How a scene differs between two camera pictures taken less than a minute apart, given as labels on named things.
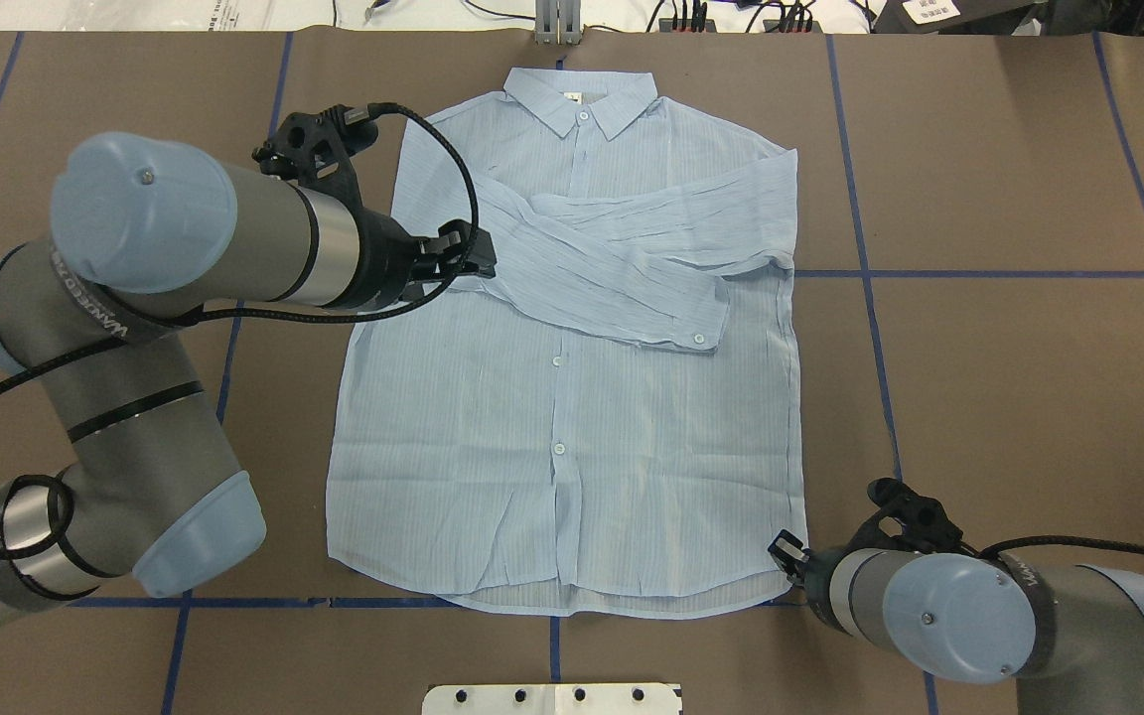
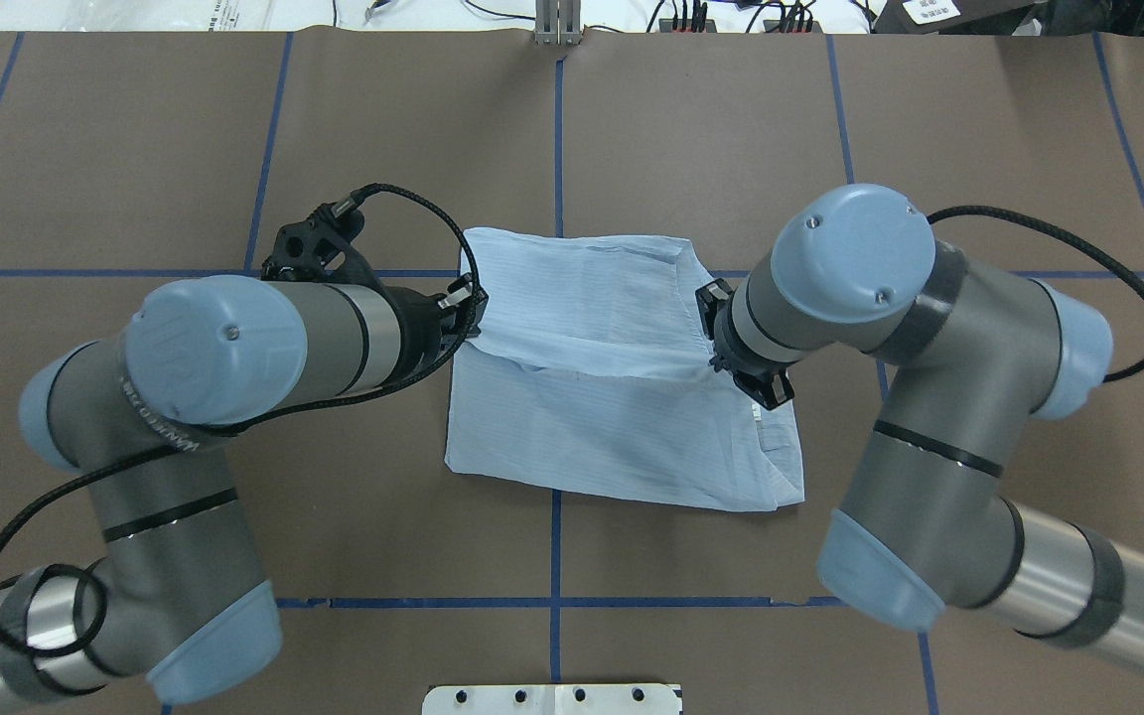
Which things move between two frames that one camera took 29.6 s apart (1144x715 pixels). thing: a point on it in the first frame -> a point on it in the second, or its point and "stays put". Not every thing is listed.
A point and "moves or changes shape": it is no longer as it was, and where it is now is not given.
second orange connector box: x=771 y=24 stays put
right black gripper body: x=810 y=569 -> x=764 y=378
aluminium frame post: x=558 y=22 stays put
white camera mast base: x=553 y=699 stays put
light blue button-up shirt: x=608 y=427 moves or changes shape
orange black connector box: x=666 y=26 stays put
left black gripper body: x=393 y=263 -> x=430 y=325
